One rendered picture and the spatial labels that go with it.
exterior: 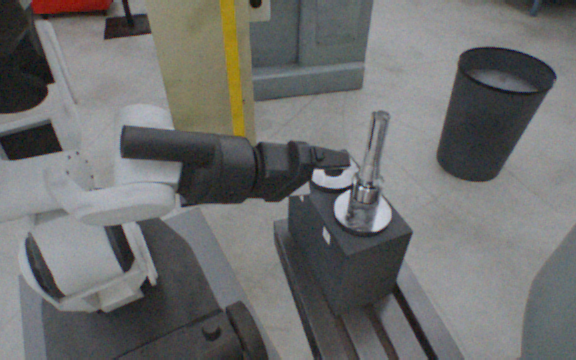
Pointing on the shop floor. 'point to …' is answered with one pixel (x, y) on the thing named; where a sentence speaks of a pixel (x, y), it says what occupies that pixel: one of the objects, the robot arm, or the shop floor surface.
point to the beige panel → (205, 65)
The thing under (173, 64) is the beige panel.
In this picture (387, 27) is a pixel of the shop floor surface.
